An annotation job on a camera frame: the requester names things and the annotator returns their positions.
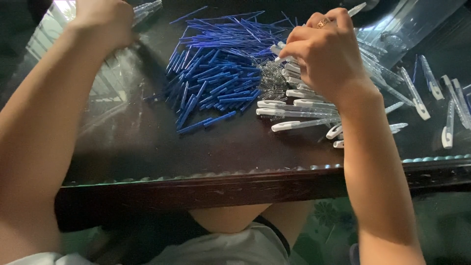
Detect single clear pen barrel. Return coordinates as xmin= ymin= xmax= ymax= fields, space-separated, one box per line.
xmin=347 ymin=2 xmax=368 ymax=17

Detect bundle of clear pen barrels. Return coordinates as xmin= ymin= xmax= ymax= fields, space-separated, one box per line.
xmin=132 ymin=0 xmax=163 ymax=27

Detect pile of metal springs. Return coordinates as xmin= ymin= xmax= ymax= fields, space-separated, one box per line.
xmin=253 ymin=58 xmax=292 ymax=121

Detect person's left hand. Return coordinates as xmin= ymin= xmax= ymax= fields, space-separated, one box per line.
xmin=68 ymin=0 xmax=135 ymax=51

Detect heap of white-clip pen bodies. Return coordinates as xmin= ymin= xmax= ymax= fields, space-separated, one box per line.
xmin=256 ymin=37 xmax=471 ymax=150

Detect pile of thin blue refills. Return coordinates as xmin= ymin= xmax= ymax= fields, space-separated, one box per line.
xmin=169 ymin=5 xmax=299 ymax=60

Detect dark wooden table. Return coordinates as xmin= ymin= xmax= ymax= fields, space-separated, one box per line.
xmin=0 ymin=0 xmax=471 ymax=233

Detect clear plastic bag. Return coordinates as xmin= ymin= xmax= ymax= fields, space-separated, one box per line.
xmin=356 ymin=0 xmax=469 ymax=70

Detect person's legs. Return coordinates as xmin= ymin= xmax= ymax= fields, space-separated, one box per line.
xmin=188 ymin=200 xmax=315 ymax=252

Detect person's right hand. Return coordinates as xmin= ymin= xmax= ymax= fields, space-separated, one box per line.
xmin=278 ymin=7 xmax=373 ymax=101

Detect pile of blue pen plungers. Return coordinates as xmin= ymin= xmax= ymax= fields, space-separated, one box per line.
xmin=143 ymin=47 xmax=264 ymax=135

